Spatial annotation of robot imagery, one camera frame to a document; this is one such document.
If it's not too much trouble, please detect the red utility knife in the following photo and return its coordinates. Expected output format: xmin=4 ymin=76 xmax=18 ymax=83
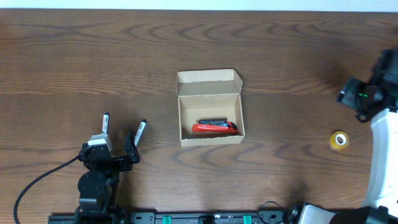
xmin=192 ymin=123 xmax=238 ymax=134

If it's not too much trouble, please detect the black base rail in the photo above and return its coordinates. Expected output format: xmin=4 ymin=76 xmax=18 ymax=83
xmin=47 ymin=201 xmax=301 ymax=224

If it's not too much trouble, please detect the yellow tape roll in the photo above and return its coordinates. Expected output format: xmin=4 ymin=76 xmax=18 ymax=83
xmin=330 ymin=131 xmax=349 ymax=150

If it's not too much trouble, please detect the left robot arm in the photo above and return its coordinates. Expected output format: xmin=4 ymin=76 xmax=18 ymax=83
xmin=75 ymin=133 xmax=140 ymax=224

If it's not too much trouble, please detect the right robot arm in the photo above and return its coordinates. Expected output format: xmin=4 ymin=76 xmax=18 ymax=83
xmin=287 ymin=49 xmax=397 ymax=224

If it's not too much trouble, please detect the red black stapler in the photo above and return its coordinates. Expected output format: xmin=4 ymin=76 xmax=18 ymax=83
xmin=192 ymin=119 xmax=231 ymax=133

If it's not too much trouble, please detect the blue capped marker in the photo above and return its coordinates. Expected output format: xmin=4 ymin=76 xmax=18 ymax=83
xmin=101 ymin=113 xmax=109 ymax=134

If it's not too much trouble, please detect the black capped marker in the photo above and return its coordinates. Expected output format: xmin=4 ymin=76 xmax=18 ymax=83
xmin=134 ymin=119 xmax=147 ymax=146

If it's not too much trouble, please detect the open cardboard box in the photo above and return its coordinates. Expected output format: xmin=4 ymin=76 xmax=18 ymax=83
xmin=176 ymin=68 xmax=245 ymax=147

